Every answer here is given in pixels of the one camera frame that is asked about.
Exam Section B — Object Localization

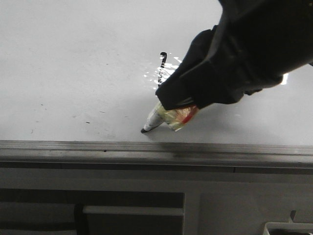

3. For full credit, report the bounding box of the white bin corner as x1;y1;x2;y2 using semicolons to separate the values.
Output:
263;222;313;235

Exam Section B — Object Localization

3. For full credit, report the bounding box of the white marker with tape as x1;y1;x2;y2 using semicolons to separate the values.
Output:
141;102;199;133

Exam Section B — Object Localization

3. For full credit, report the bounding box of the white shelf bar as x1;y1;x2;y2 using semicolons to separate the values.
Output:
83;206;184;216

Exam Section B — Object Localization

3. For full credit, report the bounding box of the white whiteboard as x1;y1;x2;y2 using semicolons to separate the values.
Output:
0;0;313;145

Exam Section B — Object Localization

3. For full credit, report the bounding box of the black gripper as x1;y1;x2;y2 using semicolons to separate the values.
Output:
156;0;313;110

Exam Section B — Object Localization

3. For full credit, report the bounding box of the aluminium whiteboard frame rail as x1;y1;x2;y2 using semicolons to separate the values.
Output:
0;140;313;173

